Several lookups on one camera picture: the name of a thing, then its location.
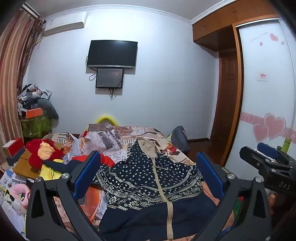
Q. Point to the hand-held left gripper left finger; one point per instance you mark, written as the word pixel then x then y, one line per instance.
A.
pixel 85 177

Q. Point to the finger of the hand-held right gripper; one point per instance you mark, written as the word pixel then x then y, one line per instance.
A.
pixel 256 157
pixel 267 148

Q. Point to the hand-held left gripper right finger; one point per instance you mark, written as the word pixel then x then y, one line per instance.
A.
pixel 211 176

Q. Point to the navy patterned zip hoodie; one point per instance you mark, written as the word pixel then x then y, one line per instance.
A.
pixel 138 183

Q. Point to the green bottle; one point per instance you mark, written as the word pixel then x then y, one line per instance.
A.
pixel 286 145

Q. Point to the dark navy garment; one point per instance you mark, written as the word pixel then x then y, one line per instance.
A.
pixel 67 165

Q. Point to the yellow garment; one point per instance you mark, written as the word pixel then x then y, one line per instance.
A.
pixel 49 172

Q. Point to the green packet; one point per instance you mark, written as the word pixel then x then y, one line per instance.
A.
pixel 238 207

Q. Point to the printed bed blanket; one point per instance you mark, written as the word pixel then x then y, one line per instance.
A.
pixel 108 139

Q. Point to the grey blue backpack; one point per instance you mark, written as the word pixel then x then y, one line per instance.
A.
pixel 180 139

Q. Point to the red plush toy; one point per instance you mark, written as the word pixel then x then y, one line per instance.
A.
pixel 37 155

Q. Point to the yellow fuzzy object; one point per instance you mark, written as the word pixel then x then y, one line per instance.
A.
pixel 106 118

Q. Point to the brown cardboard box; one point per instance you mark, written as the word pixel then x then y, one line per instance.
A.
pixel 22 166

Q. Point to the brown wooden door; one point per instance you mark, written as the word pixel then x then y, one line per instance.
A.
pixel 225 97

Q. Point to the pink plush toy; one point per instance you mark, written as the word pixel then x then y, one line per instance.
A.
pixel 19 193

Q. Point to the green cloth covered cabinet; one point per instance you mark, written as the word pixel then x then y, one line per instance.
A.
pixel 34 127

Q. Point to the dark grey garment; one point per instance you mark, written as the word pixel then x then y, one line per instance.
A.
pixel 49 109

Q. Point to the red box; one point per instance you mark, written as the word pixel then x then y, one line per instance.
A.
pixel 12 146

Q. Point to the orange box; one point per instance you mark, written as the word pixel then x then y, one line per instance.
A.
pixel 34 113

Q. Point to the pile of clutter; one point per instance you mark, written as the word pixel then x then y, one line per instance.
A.
pixel 27 97

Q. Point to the striped brown curtain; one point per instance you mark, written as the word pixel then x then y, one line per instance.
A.
pixel 13 69

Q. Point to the wooden wardrobe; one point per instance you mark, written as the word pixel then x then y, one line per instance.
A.
pixel 217 25

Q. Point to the white air conditioner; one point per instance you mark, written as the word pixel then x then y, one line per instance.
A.
pixel 63 23

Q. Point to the white wall switch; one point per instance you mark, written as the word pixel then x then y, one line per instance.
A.
pixel 262 77

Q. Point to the small black wall monitor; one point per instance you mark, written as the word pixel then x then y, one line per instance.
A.
pixel 109 78

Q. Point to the black wall television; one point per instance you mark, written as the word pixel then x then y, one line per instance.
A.
pixel 112 53

